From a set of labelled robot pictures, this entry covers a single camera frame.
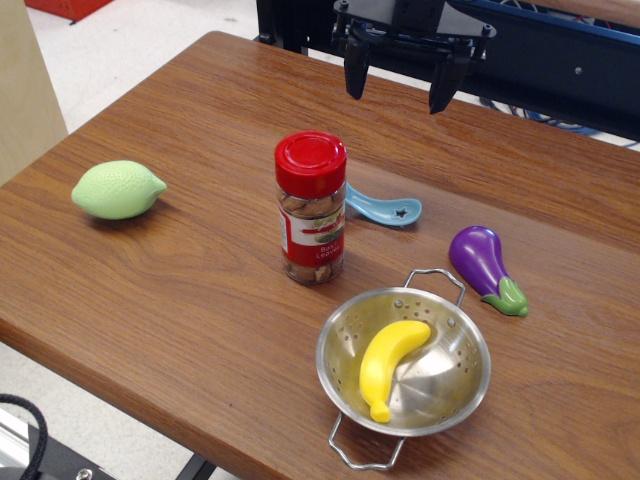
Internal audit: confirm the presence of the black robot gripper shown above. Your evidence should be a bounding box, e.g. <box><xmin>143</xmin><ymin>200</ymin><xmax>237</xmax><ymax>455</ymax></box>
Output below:
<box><xmin>332</xmin><ymin>0</ymin><xmax>497</xmax><ymax>114</ymax></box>

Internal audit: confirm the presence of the yellow toy banana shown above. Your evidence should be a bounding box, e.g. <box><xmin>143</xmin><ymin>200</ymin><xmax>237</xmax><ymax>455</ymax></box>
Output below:
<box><xmin>359</xmin><ymin>320</ymin><xmax>431</xmax><ymax>423</ymax></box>

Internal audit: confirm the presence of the red lid spice jar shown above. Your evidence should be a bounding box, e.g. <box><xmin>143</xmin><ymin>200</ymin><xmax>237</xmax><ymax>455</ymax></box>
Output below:
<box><xmin>274</xmin><ymin>130</ymin><xmax>347</xmax><ymax>285</ymax></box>

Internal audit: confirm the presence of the light blue ceramic spoon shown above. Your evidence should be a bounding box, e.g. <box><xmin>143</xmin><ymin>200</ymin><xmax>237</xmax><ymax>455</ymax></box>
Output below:
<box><xmin>345</xmin><ymin>184</ymin><xmax>422</xmax><ymax>227</ymax></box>

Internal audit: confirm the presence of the purple toy eggplant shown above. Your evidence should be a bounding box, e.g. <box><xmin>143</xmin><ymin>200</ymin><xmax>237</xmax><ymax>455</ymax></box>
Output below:
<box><xmin>449</xmin><ymin>226</ymin><xmax>529</xmax><ymax>317</ymax></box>

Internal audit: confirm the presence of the green toy lime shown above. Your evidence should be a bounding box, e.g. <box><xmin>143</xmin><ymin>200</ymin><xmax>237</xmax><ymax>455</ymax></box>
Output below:
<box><xmin>71</xmin><ymin>160</ymin><xmax>168</xmax><ymax>220</ymax></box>

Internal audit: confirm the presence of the red box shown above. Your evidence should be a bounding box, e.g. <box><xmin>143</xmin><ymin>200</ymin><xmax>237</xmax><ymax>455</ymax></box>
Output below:
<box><xmin>25</xmin><ymin>0</ymin><xmax>111</xmax><ymax>22</ymax></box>

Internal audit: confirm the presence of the light wooden panel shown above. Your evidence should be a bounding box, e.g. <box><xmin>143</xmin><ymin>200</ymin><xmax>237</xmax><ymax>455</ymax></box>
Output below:
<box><xmin>1</xmin><ymin>1</ymin><xmax>68</xmax><ymax>183</ymax></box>

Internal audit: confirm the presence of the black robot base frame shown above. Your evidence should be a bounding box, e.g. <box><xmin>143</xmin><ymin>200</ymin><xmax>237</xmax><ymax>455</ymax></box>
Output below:
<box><xmin>257</xmin><ymin>1</ymin><xmax>639</xmax><ymax>139</ymax></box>

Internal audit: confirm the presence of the black metal bracket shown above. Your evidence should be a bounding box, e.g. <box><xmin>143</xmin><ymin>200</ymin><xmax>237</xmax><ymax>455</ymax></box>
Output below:
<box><xmin>0</xmin><ymin>424</ymin><xmax>216</xmax><ymax>480</ymax></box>

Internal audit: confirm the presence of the black braided cable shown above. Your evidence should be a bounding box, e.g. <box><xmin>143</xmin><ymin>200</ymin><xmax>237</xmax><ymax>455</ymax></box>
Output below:
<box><xmin>0</xmin><ymin>393</ymin><xmax>49</xmax><ymax>480</ymax></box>

